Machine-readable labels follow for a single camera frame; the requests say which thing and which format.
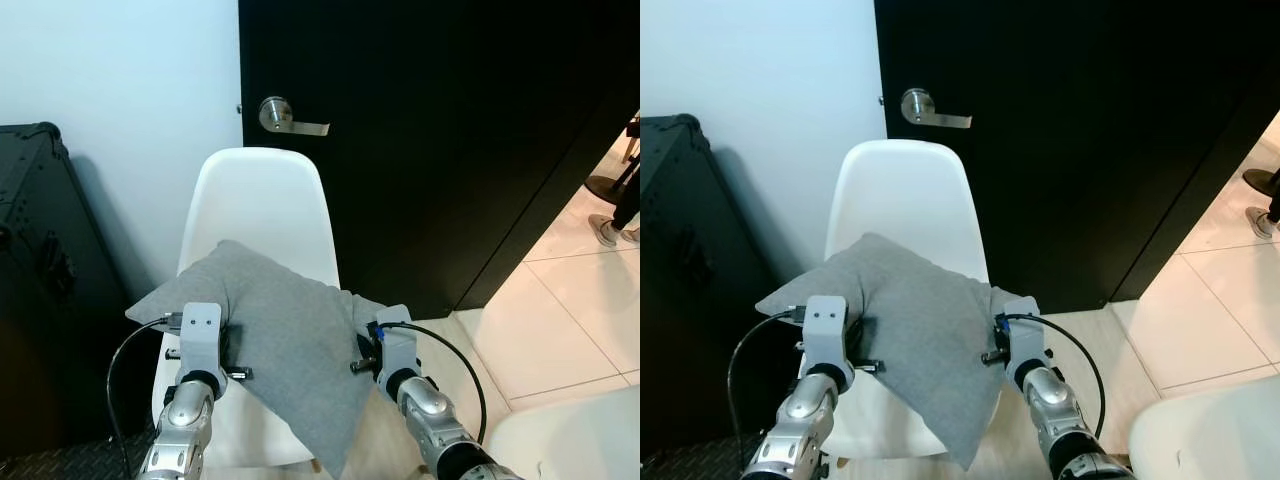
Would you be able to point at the grey pillow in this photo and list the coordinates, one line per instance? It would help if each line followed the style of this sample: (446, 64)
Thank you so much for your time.
(920, 340)
(290, 340)

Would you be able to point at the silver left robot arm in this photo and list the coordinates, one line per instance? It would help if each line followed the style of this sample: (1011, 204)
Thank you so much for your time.
(180, 430)
(795, 430)

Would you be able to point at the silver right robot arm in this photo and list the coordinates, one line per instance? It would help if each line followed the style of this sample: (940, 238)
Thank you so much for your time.
(1060, 410)
(440, 420)

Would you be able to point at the white plastic chair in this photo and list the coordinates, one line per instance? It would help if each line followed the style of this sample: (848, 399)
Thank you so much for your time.
(265, 200)
(1210, 430)
(570, 440)
(905, 195)

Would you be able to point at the black flight case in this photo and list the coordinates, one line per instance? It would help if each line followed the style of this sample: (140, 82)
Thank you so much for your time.
(50, 280)
(690, 280)

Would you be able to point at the black diamond plate mat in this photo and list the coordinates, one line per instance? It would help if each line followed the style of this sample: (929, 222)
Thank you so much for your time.
(60, 462)
(690, 465)

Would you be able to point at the black door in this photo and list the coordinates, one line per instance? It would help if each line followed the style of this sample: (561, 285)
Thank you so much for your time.
(1080, 150)
(430, 150)

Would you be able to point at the grey shoe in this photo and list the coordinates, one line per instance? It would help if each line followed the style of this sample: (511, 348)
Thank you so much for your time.
(1260, 222)
(605, 232)

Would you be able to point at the person leg black trousers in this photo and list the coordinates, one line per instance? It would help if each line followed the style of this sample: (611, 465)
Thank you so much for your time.
(628, 200)
(1276, 205)

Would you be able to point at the round black stand base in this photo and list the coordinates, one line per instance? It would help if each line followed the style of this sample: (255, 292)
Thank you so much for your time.
(1258, 180)
(603, 187)

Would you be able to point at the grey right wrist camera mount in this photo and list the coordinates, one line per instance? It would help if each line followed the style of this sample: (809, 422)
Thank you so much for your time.
(398, 345)
(1025, 335)

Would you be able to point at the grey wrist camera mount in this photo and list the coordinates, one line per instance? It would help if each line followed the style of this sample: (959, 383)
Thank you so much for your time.
(827, 330)
(200, 335)
(1025, 335)
(398, 345)

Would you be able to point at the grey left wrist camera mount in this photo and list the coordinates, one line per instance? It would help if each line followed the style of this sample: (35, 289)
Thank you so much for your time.
(827, 330)
(200, 335)

